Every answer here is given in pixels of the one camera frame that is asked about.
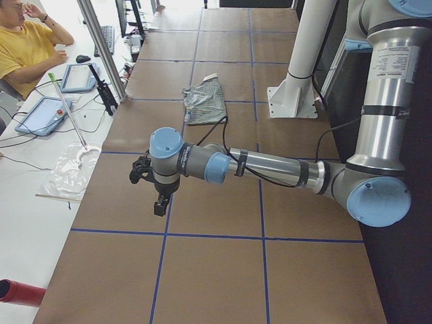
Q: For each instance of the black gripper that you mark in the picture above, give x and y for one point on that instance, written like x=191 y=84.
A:
x=163 y=189

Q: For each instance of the striped polo shirt white collar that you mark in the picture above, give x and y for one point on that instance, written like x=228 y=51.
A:
x=204 y=103

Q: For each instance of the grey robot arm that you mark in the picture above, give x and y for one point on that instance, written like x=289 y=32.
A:
x=369 y=184

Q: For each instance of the clear plastic bag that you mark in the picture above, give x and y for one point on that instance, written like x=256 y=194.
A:
x=71 y=174

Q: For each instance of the black clamp stand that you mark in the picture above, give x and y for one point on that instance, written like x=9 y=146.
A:
x=105 y=92

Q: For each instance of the blue teach pendant near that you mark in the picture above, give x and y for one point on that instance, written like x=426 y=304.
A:
x=43 y=118

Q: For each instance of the blue teach pendant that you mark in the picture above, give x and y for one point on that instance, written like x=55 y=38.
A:
x=43 y=118
x=79 y=78

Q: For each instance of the blue teach pendant far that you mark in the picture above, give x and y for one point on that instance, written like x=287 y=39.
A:
x=79 y=78

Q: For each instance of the black computer mouse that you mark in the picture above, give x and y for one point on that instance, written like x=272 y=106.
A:
x=80 y=59

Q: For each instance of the red cylinder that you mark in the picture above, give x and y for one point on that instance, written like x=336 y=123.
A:
x=14 y=292

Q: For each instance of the black keyboard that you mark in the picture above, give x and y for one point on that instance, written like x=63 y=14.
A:
x=108 y=33

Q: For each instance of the person in yellow shirt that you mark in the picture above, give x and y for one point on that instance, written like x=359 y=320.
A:
x=28 y=39

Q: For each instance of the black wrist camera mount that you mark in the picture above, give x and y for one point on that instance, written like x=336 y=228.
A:
x=141 y=169

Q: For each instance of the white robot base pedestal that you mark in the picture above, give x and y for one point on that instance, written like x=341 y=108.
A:
x=294 y=97

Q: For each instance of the aluminium frame post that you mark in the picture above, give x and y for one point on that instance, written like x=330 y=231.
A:
x=94 y=28

